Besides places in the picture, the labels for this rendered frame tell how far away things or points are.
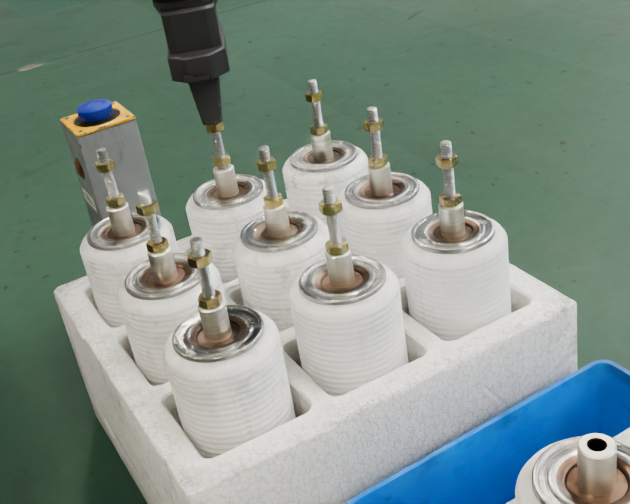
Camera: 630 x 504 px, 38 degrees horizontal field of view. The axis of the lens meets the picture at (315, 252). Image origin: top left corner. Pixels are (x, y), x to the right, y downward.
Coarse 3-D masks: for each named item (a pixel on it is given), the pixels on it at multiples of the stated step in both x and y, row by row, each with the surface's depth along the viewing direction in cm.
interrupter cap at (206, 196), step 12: (240, 180) 99; (252, 180) 99; (204, 192) 98; (216, 192) 98; (240, 192) 97; (252, 192) 96; (204, 204) 95; (216, 204) 95; (228, 204) 94; (240, 204) 94
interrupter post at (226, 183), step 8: (216, 168) 96; (232, 168) 96; (216, 176) 96; (224, 176) 95; (232, 176) 96; (216, 184) 96; (224, 184) 96; (232, 184) 96; (224, 192) 96; (232, 192) 96
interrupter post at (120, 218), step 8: (112, 208) 91; (120, 208) 91; (128, 208) 92; (112, 216) 91; (120, 216) 91; (128, 216) 92; (112, 224) 92; (120, 224) 92; (128, 224) 92; (120, 232) 92; (128, 232) 92
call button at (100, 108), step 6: (90, 102) 105; (96, 102) 105; (102, 102) 105; (108, 102) 104; (78, 108) 104; (84, 108) 104; (90, 108) 103; (96, 108) 103; (102, 108) 103; (108, 108) 104; (78, 114) 104; (84, 114) 103; (90, 114) 103; (96, 114) 103; (102, 114) 103; (108, 114) 105; (84, 120) 104; (90, 120) 104; (96, 120) 104
